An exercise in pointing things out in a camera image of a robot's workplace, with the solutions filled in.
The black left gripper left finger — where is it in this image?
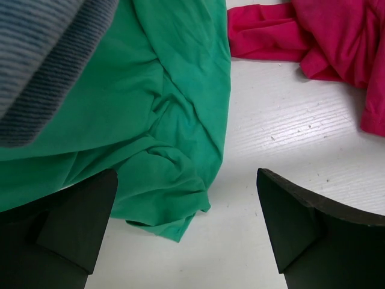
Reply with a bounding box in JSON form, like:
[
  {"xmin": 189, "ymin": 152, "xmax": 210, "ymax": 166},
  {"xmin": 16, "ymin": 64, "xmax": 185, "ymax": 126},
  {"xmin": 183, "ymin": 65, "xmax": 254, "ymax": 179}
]
[{"xmin": 1, "ymin": 169, "xmax": 118, "ymax": 289}]

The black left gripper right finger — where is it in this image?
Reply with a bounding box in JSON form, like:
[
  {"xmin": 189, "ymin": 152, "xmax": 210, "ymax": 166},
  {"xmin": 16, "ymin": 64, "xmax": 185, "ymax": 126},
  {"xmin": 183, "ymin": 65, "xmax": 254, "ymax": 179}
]
[{"xmin": 256, "ymin": 169, "xmax": 384, "ymax": 289}]

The pink red t shirt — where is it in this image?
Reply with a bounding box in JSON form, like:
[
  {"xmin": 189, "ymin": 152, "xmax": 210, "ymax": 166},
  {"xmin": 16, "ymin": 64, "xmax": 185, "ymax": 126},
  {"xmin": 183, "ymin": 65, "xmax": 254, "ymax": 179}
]
[{"xmin": 227, "ymin": 1, "xmax": 384, "ymax": 136}]

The green t shirt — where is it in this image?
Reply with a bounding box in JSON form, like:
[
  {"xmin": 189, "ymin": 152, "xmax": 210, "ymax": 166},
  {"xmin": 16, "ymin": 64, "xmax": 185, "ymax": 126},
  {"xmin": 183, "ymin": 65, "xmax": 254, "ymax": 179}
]
[{"xmin": 1, "ymin": 1, "xmax": 230, "ymax": 242}]

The blue striped garment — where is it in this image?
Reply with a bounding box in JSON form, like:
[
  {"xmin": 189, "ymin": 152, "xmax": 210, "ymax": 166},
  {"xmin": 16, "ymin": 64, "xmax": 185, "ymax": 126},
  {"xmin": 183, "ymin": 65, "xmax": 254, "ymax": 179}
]
[{"xmin": 1, "ymin": 1, "xmax": 118, "ymax": 148}]

